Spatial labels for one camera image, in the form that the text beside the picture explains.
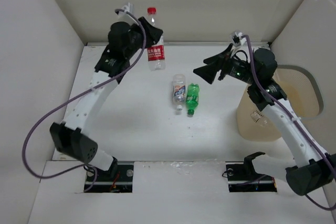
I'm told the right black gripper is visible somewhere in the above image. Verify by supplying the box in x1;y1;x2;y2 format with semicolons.
193;43;258;86

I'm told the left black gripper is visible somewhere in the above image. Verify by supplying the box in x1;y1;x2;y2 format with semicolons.
125;18;162;59

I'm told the clear bottle red label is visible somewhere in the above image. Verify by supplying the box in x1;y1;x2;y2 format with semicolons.
147;7;165;71

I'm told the green plastic bottle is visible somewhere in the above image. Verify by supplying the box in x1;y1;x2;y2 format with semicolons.
186;83;200;116

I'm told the clear bottle orange blue label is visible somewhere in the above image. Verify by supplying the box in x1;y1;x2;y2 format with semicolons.
172;74;186;112

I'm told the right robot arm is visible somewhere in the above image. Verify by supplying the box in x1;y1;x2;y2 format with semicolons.
193;44;335;196

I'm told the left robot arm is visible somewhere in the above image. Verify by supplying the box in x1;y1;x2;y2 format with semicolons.
50;17;163;180

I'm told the translucent yellow waste bin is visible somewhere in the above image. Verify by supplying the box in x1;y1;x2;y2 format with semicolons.
236;64;325;141

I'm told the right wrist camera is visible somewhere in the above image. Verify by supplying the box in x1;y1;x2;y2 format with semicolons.
230;30;247;48

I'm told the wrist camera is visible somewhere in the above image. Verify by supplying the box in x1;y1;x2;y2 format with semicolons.
230;30;247;48
114;2;135;20

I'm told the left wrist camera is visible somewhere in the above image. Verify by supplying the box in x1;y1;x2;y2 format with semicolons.
114;2;135;20

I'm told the aluminium table edge rail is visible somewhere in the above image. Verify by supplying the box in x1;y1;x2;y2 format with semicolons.
86;41;269;47

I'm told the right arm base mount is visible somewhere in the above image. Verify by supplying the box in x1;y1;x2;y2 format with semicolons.
222;152;277;193

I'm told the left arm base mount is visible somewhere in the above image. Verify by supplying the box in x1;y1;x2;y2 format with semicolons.
84;162;134;193

